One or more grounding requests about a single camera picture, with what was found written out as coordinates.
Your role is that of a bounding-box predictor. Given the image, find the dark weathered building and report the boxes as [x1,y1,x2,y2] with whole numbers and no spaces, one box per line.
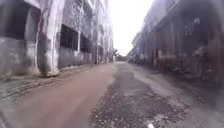
[125,0,224,86]

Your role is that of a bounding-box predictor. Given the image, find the grey gravel verge strip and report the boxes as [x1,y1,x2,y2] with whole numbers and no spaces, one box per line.
[0,63,98,102]

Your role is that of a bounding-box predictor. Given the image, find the worn brown dirt road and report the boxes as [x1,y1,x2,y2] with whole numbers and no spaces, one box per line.
[0,60,224,128]

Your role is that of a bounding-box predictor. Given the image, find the distant trees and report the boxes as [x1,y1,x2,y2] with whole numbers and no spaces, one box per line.
[113,49,128,62]

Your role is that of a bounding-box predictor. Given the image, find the weathered grey concrete building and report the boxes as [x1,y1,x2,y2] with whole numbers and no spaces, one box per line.
[0,0,115,80]

